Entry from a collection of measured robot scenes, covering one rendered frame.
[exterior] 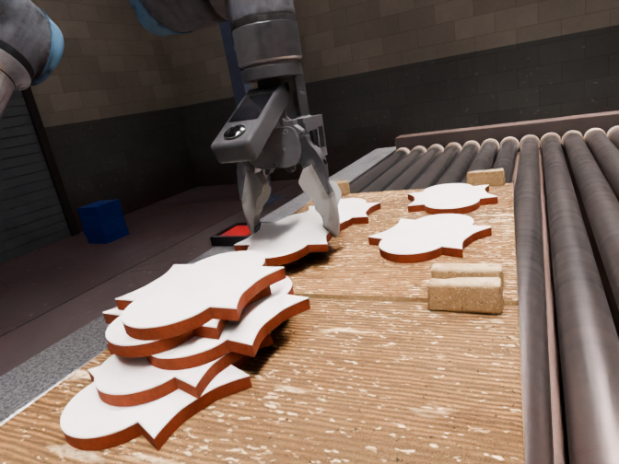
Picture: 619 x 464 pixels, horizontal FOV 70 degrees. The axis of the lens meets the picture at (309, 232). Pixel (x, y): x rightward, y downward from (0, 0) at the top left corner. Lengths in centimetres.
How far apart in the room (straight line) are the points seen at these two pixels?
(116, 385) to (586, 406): 31
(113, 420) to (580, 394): 31
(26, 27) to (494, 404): 81
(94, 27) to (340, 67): 311
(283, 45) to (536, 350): 38
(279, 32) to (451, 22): 499
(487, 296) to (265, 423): 20
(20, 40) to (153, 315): 60
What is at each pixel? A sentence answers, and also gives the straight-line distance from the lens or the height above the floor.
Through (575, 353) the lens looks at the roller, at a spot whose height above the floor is 92.
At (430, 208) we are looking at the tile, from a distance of 66.
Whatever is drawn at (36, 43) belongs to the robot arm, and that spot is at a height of 127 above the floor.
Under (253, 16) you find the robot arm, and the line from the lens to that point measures 52.
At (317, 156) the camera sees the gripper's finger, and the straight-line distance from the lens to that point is 51.
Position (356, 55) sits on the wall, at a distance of 575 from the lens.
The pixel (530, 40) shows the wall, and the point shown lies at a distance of 540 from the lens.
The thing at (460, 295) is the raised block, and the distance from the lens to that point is 39.
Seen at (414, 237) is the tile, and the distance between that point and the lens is 54.
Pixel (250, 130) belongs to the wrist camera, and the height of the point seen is 110.
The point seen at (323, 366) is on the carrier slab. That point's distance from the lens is 34.
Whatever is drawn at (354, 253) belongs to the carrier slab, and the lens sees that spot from 54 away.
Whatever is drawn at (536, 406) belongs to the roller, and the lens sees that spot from 34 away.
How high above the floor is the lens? 113
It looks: 17 degrees down
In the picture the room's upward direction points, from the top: 10 degrees counter-clockwise
